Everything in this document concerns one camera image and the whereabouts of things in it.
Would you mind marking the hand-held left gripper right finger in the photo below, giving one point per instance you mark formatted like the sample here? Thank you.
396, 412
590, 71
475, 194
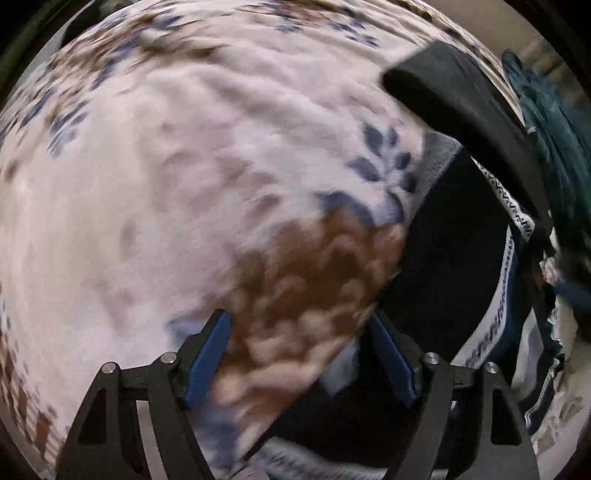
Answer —
390, 355

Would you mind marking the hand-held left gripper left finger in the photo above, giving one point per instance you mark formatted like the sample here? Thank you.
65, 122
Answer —
208, 355

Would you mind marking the floral printed blanket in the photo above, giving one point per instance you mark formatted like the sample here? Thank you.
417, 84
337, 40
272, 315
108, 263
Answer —
184, 194

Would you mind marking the dark grey cloth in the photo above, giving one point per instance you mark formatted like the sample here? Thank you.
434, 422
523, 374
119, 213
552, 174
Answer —
466, 101

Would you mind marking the teal cloth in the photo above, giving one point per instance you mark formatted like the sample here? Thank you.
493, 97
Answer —
558, 152

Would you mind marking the black patterned knit garment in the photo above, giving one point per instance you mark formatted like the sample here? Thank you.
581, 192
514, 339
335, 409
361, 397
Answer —
452, 258

